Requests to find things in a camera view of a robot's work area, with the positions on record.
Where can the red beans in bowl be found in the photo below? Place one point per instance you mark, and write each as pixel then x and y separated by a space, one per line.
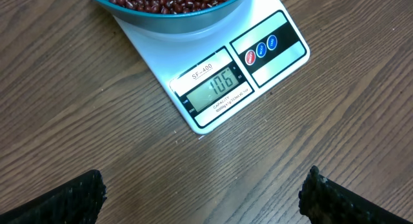
pixel 167 6

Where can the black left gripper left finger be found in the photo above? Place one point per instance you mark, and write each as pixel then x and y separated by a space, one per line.
pixel 76 201

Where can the white digital kitchen scale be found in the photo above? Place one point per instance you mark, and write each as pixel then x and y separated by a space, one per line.
pixel 213 73

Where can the teal metal bowl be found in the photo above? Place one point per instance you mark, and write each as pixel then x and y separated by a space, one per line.
pixel 171 23

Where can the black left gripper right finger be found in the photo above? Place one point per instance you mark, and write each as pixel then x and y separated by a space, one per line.
pixel 323 201

